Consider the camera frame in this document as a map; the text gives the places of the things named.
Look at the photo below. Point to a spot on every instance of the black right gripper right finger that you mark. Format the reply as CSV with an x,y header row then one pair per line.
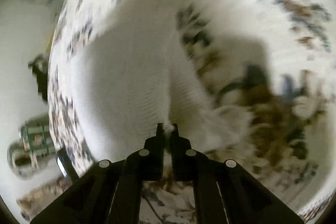
x,y
224,192

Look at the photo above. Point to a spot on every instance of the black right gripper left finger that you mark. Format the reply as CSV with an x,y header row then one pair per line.
x,y
110,192

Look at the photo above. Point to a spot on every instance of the white knitted sweater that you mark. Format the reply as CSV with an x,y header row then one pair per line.
x,y
154,62

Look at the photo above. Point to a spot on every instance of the floral bed sheet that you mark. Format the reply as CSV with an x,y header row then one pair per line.
x,y
287,87

